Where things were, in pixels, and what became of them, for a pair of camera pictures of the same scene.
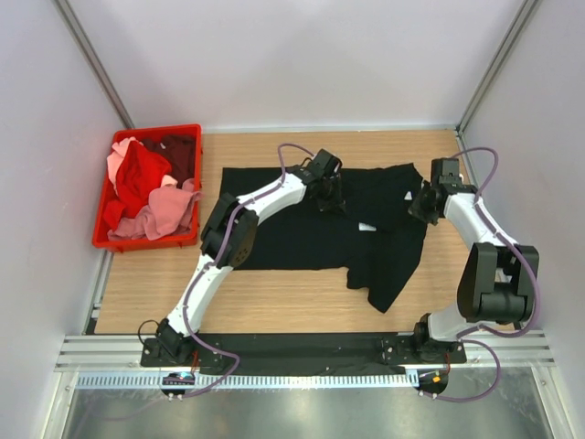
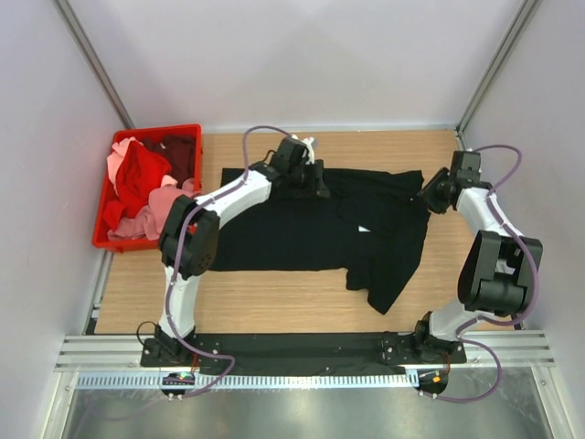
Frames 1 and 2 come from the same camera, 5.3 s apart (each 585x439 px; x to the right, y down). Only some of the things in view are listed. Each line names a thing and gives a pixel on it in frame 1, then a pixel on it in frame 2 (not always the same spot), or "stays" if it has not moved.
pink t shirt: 168,212 stays
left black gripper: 336,200 → 316,186
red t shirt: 140,172 stays
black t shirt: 375,236 stays
